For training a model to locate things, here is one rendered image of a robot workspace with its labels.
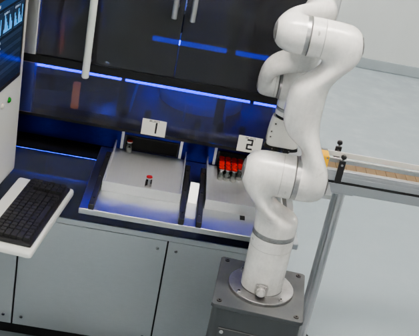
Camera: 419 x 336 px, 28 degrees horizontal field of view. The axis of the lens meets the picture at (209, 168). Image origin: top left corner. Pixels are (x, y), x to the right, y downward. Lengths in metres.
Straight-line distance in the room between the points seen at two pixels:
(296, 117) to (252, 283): 0.51
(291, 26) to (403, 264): 2.69
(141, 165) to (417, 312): 1.81
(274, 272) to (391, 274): 2.17
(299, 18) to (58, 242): 1.48
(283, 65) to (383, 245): 2.43
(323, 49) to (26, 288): 1.70
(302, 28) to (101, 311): 1.64
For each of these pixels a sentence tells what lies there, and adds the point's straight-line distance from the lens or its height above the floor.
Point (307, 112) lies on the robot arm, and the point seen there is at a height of 1.43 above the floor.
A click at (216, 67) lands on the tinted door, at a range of 2.85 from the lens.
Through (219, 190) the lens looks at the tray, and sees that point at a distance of 2.88.
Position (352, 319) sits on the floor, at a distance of 4.02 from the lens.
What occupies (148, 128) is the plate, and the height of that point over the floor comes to 1.02.
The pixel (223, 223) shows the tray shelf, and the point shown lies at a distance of 2.68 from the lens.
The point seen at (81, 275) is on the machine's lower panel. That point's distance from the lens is 3.25.
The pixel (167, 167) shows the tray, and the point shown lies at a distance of 2.98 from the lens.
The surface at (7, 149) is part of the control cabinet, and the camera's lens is 2.87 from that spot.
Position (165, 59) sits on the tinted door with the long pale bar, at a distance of 2.85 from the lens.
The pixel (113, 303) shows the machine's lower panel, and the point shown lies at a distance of 3.30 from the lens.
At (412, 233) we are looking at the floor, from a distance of 4.95.
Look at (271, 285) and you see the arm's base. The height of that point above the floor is 0.91.
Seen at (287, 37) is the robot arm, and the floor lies 1.61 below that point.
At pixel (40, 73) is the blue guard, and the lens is 2.92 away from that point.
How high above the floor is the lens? 2.17
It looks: 25 degrees down
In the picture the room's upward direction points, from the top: 11 degrees clockwise
